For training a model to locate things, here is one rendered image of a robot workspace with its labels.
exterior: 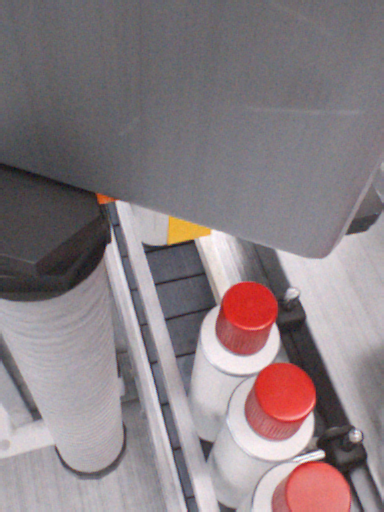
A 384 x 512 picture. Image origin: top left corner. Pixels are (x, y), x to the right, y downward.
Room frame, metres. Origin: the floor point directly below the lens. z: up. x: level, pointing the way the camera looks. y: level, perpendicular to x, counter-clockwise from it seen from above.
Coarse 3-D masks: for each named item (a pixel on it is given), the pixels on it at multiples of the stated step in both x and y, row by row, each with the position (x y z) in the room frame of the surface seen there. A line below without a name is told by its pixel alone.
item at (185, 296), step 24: (120, 240) 0.32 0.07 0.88; (192, 240) 0.33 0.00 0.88; (168, 264) 0.30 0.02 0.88; (192, 264) 0.30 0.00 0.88; (168, 288) 0.27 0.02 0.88; (192, 288) 0.28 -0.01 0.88; (144, 312) 0.24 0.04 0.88; (168, 312) 0.25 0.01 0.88; (192, 312) 0.25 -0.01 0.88; (144, 336) 0.22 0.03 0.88; (192, 336) 0.23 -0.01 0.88; (192, 360) 0.20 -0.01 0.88; (168, 408) 0.16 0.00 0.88; (168, 432) 0.14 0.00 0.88; (192, 504) 0.09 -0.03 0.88
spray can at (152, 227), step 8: (136, 208) 0.32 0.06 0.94; (136, 216) 0.32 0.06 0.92; (144, 216) 0.32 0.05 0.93; (152, 216) 0.32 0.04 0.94; (160, 216) 0.32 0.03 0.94; (168, 216) 0.32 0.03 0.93; (136, 224) 0.32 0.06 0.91; (144, 224) 0.32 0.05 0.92; (152, 224) 0.32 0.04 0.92; (160, 224) 0.32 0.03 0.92; (144, 232) 0.32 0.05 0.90; (152, 232) 0.32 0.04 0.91; (160, 232) 0.32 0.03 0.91; (144, 240) 0.32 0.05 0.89; (152, 240) 0.32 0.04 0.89; (160, 240) 0.32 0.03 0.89
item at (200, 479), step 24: (120, 216) 0.29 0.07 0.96; (144, 264) 0.25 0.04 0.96; (144, 288) 0.23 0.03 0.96; (168, 336) 0.19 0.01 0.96; (168, 360) 0.17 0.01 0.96; (168, 384) 0.15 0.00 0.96; (192, 432) 0.12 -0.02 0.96; (192, 456) 0.10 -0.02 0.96; (192, 480) 0.09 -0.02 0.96; (216, 504) 0.07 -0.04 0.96
